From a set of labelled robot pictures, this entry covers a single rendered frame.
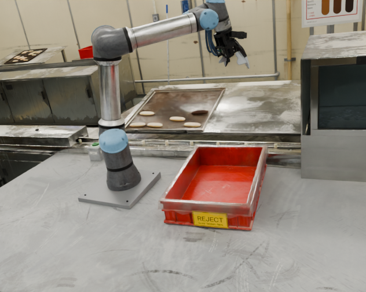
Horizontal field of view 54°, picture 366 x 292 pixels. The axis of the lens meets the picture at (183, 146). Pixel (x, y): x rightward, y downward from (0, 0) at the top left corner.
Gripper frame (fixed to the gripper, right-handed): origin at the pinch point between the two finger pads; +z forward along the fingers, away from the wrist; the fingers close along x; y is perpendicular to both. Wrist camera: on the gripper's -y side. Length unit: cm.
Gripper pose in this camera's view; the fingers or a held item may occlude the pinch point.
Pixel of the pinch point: (238, 66)
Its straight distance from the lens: 175.7
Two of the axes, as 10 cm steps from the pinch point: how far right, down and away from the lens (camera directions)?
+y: -7.0, 5.8, -4.1
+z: 3.4, 7.8, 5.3
